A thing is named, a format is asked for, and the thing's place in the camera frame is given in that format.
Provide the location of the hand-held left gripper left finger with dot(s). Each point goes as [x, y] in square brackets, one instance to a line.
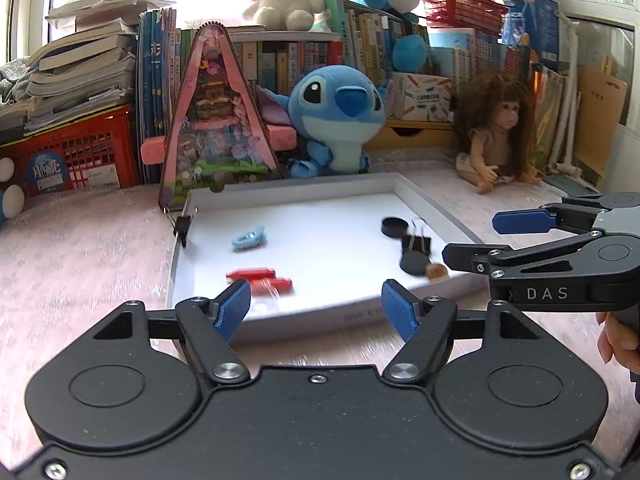
[233, 307]

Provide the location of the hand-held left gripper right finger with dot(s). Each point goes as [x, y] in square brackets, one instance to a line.
[400, 310]

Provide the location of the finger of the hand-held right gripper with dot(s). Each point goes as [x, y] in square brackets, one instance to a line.
[470, 256]
[522, 222]

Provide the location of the brown walnut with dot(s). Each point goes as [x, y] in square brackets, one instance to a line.
[437, 272]

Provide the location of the red and white plastic clip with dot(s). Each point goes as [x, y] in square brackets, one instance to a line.
[275, 285]

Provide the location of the large black binder clip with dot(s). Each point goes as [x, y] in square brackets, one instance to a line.
[417, 245]

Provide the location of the blue hair clip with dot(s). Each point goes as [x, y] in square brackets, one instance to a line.
[249, 238]

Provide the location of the shallow white cardboard box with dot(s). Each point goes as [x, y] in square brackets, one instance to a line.
[310, 240]

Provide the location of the person's right hand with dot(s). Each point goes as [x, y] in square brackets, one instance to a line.
[617, 340]

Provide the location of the small black binder clip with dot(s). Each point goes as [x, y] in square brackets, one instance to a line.
[183, 227]

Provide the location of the brown-haired doll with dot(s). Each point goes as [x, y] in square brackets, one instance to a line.
[500, 110]

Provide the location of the row of thin picture books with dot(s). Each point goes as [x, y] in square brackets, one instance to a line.
[545, 105]

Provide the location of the brown cardboard sheet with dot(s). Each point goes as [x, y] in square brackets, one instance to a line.
[600, 110]

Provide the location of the wooden drawer box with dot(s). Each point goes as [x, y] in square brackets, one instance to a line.
[400, 135]

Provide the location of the white plastic pipes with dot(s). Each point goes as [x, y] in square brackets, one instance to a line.
[570, 85]

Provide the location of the white printed carton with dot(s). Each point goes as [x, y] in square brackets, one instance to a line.
[420, 97]

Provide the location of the pink snowflake tablecloth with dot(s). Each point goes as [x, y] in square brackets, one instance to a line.
[75, 260]

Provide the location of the row of grey-spined books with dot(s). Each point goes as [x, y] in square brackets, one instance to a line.
[480, 55]

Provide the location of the blue carton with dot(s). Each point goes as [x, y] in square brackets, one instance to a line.
[540, 25]

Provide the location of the pink triangular house model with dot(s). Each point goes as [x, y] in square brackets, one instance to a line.
[215, 110]

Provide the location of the blue alien plush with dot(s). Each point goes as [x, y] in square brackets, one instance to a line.
[330, 110]

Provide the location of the red plastic crate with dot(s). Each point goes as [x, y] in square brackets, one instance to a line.
[90, 150]

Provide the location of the red mesh basket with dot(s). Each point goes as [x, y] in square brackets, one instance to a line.
[465, 10]

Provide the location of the row of thin blue books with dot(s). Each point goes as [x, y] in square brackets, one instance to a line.
[155, 85]

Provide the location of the row of tall books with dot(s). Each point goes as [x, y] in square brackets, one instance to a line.
[370, 40]

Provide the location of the blue robot cat plush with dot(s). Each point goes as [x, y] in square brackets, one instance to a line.
[10, 200]

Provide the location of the row of small books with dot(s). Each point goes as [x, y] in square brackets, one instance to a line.
[300, 60]

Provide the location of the stack of lying books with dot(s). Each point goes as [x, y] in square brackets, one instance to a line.
[85, 70]

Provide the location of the grey folded cloth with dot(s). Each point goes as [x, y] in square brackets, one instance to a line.
[15, 85]

